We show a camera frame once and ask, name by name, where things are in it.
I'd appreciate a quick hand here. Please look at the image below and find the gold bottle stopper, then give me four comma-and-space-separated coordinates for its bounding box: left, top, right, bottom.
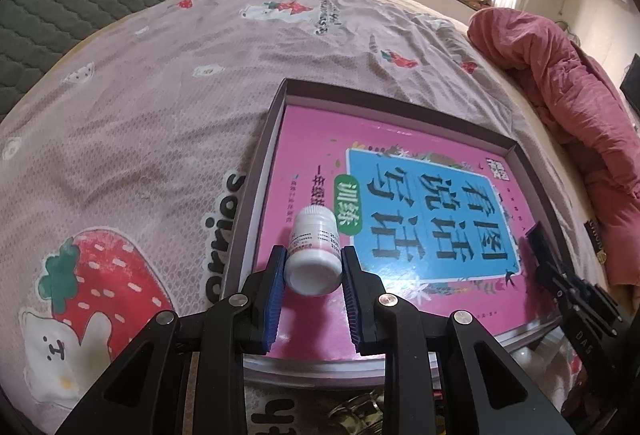
327, 392, 387, 435

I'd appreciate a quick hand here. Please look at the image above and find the pink book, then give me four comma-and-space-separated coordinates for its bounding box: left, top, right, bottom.
250, 105, 558, 362

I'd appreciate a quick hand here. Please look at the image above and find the dark shallow cardboard box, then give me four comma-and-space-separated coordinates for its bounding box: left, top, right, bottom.
207, 77, 576, 386

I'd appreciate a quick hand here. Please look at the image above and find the pink strawberry print bedsheet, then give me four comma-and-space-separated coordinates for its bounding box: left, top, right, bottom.
0, 0, 616, 435

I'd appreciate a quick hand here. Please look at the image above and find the pink quilt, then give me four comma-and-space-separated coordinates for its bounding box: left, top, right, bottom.
467, 7, 640, 287

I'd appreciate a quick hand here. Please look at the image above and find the white earbuds case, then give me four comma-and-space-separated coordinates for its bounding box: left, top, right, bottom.
517, 332, 568, 371

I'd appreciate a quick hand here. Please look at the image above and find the black television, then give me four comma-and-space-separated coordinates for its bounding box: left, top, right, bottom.
620, 64, 640, 108

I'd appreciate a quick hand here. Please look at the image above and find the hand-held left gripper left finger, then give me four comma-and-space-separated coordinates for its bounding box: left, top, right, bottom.
55, 245, 288, 435

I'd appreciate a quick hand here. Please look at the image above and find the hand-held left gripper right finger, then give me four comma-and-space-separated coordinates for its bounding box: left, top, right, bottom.
340, 245, 576, 435

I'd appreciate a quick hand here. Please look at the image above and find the white pill bottle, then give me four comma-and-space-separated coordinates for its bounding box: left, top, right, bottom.
284, 207, 344, 297

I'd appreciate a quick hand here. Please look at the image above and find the dark beaded strap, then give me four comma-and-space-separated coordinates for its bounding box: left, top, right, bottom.
582, 217, 609, 267

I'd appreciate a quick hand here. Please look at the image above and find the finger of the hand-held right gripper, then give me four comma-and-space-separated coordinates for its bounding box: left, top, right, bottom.
525, 221, 626, 368

